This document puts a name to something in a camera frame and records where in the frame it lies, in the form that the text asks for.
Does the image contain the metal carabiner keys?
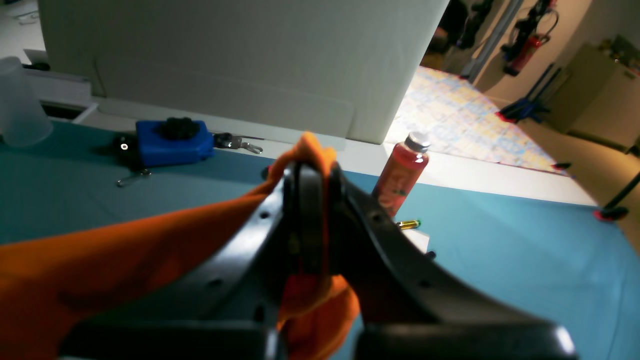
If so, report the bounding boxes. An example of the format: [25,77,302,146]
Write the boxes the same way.
[213,132,264,154]

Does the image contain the gold AA battery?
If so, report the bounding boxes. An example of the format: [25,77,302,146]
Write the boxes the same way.
[396,219,422,231]

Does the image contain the blue tape measure box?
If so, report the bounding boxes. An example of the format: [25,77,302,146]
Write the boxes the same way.
[112,117,215,170]

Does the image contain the silver carabiner clip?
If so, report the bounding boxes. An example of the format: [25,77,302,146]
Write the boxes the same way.
[115,169,153,188]

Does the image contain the red fire extinguisher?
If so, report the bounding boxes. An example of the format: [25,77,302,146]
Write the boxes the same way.
[500,0,560,77]

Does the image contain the white paper note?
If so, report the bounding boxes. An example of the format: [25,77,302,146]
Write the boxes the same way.
[402,228,430,255]

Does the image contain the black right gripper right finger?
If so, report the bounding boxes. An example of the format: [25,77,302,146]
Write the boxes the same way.
[327,165,578,360]

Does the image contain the translucent plastic cup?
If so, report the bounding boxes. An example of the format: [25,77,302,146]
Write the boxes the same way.
[0,56,53,148]

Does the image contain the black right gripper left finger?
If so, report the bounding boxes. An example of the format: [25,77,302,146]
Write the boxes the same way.
[60,162,323,360]

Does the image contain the teal table cloth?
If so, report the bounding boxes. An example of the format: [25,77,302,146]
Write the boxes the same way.
[0,122,640,360]

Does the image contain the orange t-shirt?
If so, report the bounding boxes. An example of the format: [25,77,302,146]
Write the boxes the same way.
[0,132,361,360]

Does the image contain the white cardboard box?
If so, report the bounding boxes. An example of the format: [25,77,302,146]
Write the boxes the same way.
[38,0,448,144]

